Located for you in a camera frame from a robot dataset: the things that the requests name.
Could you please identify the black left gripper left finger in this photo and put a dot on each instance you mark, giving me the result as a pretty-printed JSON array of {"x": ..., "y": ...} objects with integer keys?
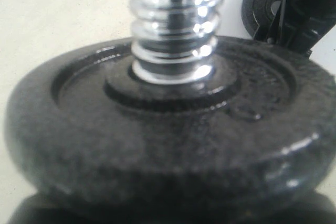
[{"x": 38, "y": 209}]

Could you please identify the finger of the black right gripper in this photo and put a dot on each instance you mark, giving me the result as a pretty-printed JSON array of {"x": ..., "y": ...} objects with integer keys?
[{"x": 308, "y": 22}]

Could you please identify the chrome threaded dumbbell bar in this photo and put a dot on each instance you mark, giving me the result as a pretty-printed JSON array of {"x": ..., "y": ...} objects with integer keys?
[{"x": 174, "y": 40}]

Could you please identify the black weight plate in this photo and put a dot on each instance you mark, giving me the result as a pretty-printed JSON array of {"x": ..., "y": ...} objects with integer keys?
[
  {"x": 250, "y": 140},
  {"x": 266, "y": 19}
]

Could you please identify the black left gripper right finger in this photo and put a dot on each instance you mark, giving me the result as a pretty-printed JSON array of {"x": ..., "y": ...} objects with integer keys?
[{"x": 314, "y": 208}]

